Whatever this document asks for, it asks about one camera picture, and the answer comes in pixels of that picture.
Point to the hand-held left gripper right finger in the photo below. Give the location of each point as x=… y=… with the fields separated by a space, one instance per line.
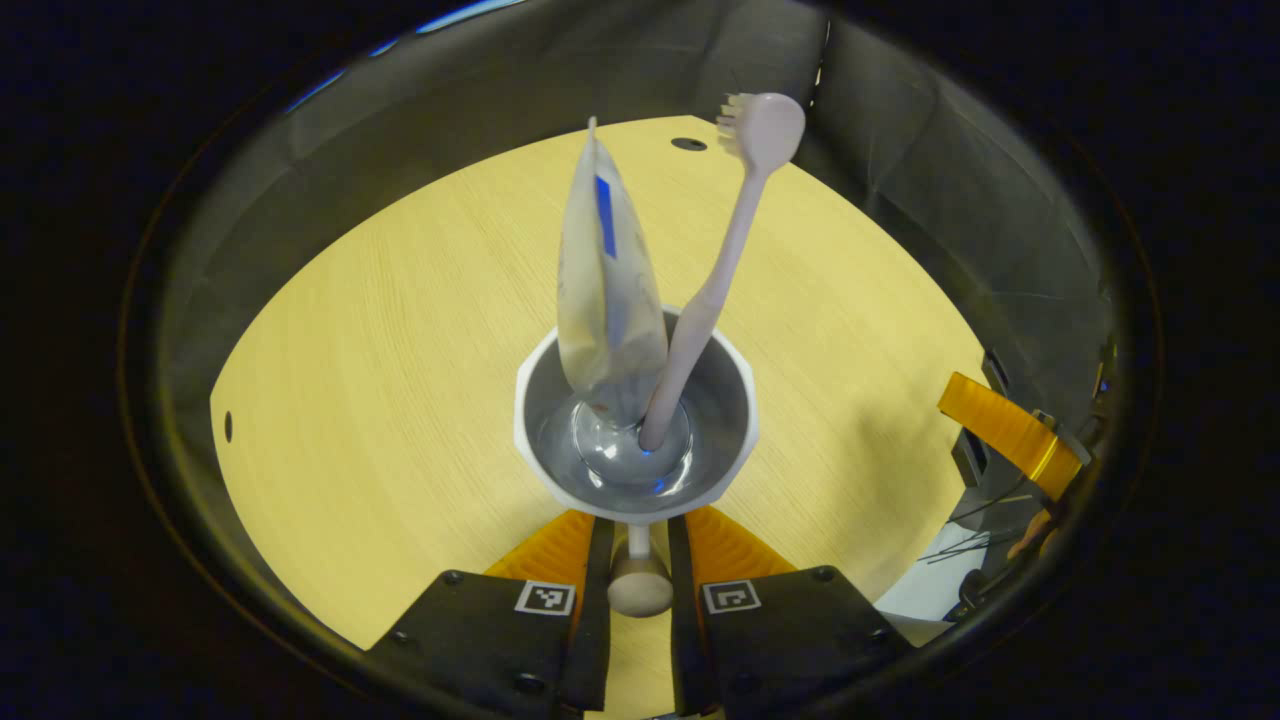
x=682 y=610

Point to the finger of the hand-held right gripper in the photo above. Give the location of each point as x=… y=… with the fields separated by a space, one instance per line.
x=1010 y=435

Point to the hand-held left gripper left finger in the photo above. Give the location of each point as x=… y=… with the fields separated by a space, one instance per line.
x=598 y=610

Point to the white toothpaste tube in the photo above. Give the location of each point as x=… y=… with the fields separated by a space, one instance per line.
x=610 y=320

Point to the pale pink toothbrush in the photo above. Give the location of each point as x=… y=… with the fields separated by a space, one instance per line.
x=720 y=280

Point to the black backdrop cloth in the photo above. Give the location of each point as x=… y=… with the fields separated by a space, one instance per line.
x=950 y=250

